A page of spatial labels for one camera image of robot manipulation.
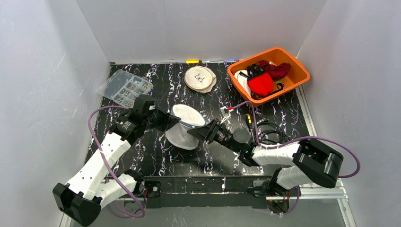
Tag bright red bra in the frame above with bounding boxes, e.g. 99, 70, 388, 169
247, 73, 274, 96

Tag dark red bra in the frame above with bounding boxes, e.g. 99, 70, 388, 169
256, 60, 291, 80

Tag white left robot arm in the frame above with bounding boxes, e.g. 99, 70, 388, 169
52, 95, 180, 227

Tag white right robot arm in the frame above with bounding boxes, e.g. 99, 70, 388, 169
187, 120, 344, 191

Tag clear plastic screw box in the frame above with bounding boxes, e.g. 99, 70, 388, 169
97, 70, 154, 108

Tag orange plastic bin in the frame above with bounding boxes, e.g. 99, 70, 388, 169
227, 47, 310, 107

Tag black coiled cable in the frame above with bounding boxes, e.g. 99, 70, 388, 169
253, 120, 290, 146

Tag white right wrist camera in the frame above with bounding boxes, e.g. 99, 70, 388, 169
220, 106, 233, 124

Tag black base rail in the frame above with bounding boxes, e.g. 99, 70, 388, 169
114, 175, 301, 210

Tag white bra black straps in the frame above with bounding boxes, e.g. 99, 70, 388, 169
234, 70, 252, 96

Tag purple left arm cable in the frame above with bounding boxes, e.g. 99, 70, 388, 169
87, 105, 146, 219

